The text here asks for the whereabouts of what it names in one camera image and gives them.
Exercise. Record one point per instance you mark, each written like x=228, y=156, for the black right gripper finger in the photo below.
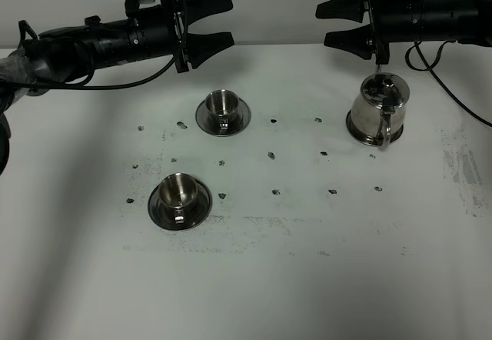
x=352, y=10
x=356, y=41

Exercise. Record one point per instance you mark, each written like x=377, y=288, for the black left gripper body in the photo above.
x=173, y=32

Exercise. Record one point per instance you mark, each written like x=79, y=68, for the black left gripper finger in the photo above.
x=195, y=10
x=199, y=48

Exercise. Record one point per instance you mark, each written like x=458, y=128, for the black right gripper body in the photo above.
x=393, y=21

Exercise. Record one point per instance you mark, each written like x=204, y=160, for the stainless steel teapot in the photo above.
x=380, y=107

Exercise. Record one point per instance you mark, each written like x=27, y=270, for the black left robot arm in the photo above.
x=67, y=58

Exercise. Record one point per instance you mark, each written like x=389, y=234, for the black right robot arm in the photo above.
x=462, y=21

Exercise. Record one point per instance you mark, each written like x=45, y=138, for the far stainless steel teacup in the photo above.
x=222, y=106

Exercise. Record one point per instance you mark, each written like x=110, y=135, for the stainless steel teacup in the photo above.
x=222, y=106
x=178, y=194

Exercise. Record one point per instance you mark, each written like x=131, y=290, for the far stainless steel saucer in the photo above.
x=207, y=124

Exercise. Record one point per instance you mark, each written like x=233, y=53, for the stainless steel saucer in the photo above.
x=207, y=124
x=165, y=219

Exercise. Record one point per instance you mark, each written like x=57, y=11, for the steel saucer under teapot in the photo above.
x=367, y=139

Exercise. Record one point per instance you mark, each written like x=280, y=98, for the near stainless steel teacup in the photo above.
x=178, y=194

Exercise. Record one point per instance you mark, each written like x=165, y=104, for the near stainless steel saucer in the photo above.
x=165, y=219

